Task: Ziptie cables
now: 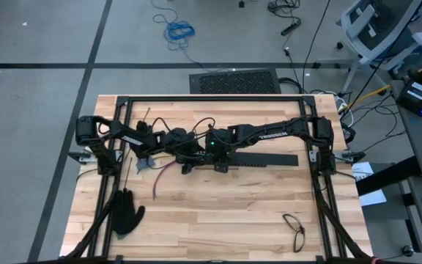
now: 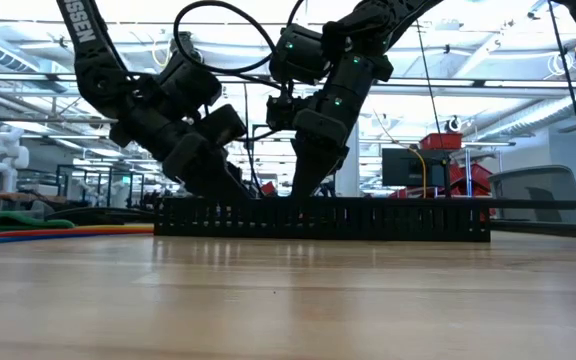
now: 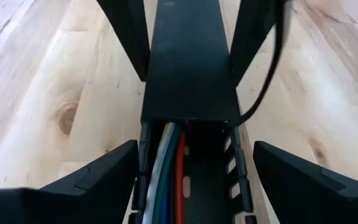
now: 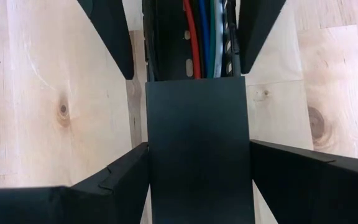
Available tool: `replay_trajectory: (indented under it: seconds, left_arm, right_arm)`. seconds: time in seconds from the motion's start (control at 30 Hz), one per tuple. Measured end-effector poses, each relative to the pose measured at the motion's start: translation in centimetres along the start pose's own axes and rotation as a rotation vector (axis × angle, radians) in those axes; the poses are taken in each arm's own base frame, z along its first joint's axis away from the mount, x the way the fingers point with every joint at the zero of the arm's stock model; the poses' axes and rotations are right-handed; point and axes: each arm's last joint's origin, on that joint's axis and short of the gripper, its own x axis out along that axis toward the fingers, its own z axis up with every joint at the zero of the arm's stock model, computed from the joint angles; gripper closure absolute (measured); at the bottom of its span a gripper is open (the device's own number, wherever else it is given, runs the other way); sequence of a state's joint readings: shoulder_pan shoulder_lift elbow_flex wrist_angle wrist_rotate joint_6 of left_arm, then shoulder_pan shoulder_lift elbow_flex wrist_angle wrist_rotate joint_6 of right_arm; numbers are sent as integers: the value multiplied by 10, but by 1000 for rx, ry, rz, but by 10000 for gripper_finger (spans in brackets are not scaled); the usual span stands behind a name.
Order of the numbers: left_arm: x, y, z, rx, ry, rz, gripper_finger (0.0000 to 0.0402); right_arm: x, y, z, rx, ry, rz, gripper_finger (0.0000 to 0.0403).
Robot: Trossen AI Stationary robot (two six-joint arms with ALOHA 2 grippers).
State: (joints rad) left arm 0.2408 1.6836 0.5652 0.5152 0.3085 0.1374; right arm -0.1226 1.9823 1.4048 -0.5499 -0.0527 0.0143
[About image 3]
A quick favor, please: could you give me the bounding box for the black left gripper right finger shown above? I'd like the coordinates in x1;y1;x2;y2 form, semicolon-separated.
253;140;358;224

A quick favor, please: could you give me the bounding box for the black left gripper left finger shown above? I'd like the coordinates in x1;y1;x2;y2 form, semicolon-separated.
0;139;139;224

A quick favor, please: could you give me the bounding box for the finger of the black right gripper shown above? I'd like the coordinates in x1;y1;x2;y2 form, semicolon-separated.
96;0;151;82
230;0;278;86

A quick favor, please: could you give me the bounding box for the black duct cover strip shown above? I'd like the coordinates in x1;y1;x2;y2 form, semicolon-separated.
140;0;241;122

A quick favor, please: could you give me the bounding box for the black slotted cable duct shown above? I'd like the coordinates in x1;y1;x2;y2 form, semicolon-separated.
129;119;259;224

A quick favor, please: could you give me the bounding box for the coloured wire bundle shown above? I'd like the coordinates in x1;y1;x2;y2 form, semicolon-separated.
152;124;183;224

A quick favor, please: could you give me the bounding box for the bundle of coloured cables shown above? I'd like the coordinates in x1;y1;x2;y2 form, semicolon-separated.
174;130;186;224

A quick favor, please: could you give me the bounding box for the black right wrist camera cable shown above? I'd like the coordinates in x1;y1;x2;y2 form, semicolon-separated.
228;0;291;128

